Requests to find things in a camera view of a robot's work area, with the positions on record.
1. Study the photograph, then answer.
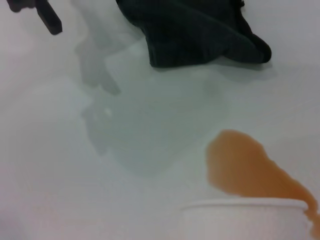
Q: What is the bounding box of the white paper cup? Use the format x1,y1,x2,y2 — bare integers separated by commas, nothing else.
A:
178,197,316,240

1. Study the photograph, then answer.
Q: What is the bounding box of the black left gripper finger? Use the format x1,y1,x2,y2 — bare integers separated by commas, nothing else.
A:
6,0,63,36

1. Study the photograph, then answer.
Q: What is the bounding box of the dark blue rag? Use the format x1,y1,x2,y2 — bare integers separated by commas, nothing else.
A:
116,0,273,69

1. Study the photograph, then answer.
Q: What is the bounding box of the brown liquid spill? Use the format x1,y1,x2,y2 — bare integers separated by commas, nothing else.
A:
205,129,320,237

